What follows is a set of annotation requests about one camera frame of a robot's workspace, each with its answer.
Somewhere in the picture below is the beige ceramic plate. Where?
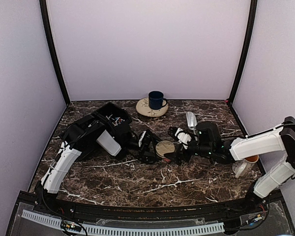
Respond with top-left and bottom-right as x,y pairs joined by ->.
136,97 -> 169,118

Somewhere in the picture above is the white slotted cable duct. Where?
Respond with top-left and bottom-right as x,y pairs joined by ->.
21,210 -> 225,236

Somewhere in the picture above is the left black frame post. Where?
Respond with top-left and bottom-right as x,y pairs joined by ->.
39,0 -> 71,106

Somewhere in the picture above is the metal scoop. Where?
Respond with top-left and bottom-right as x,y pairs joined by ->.
186,112 -> 198,135

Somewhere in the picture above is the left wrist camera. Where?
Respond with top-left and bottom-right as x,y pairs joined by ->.
138,131 -> 146,147

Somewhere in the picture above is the dark blue mug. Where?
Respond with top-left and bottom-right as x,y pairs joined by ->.
148,91 -> 168,110

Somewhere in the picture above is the right black frame post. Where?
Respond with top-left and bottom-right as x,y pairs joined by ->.
228,0 -> 258,106

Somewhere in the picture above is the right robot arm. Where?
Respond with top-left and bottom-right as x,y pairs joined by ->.
165,117 -> 295,213

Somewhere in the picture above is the white mug yellow inside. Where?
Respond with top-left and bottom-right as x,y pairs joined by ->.
232,155 -> 259,178

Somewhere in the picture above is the black frame post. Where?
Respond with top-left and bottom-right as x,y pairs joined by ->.
39,0 -> 71,106
228,0 -> 258,106

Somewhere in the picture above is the black three-compartment candy tray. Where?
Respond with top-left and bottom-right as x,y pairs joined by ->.
63,102 -> 132,161

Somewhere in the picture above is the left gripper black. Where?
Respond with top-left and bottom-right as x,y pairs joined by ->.
125,136 -> 167,165

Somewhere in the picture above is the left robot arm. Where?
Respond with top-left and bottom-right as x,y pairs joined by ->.
35,113 -> 161,194

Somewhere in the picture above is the gold jar lid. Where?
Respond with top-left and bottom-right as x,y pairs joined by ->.
155,141 -> 175,158

